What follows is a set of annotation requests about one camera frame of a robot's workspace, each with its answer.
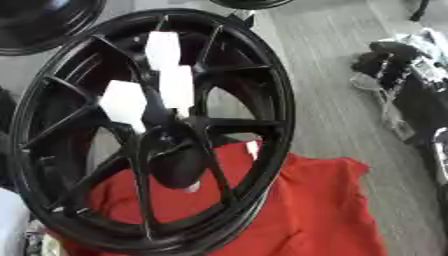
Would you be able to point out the black spoked wheel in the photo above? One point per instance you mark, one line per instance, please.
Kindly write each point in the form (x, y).
(256, 100)

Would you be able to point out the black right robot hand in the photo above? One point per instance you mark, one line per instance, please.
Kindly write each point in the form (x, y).
(392, 60)

